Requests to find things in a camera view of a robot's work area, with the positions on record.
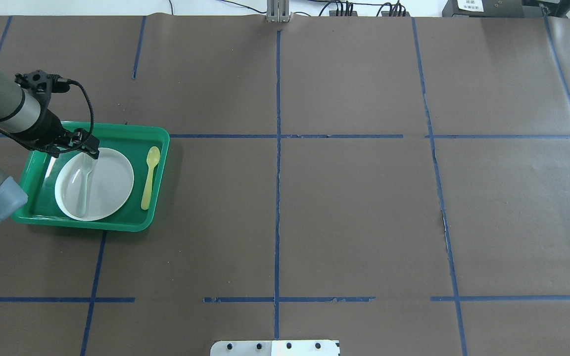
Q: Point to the yellow plastic spoon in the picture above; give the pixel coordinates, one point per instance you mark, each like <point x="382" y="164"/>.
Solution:
<point x="152" y="160"/>

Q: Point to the pale translucent plastic fork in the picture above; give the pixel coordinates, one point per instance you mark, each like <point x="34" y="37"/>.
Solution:
<point x="86" y="170"/>

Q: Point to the aluminium frame post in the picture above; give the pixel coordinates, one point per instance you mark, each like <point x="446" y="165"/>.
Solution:
<point x="278" y="11"/>

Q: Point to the black power strip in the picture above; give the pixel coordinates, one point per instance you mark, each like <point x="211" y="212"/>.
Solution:
<point x="392" y="9"/>
<point x="342" y="9"/>

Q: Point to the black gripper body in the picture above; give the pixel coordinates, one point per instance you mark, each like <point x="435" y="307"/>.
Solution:
<point x="47" y="127"/>

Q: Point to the black power strip left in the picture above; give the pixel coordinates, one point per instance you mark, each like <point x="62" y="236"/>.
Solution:
<point x="342" y="9"/>

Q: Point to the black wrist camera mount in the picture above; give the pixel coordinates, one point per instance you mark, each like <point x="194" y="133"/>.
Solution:
<point x="42" y="85"/>

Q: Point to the green plastic tray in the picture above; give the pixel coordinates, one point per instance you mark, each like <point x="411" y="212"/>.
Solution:
<point x="41" y="170"/>

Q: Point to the white round plate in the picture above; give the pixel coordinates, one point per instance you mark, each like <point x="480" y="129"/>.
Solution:
<point x="111" y="184"/>

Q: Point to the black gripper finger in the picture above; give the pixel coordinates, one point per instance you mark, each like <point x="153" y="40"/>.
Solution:
<point x="90" y="147"/>
<point x="83" y="135"/>

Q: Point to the black box with label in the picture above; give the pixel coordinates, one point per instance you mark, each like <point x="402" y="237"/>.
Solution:
<point x="492" y="9"/>

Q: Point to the black power strip right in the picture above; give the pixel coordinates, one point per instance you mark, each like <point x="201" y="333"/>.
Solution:
<point x="392" y="9"/>

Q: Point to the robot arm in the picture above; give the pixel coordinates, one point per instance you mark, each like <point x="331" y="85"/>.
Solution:
<point x="25" y="117"/>

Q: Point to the white pedestal base plate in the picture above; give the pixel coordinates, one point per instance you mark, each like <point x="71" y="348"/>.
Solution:
<point x="276" y="348"/>

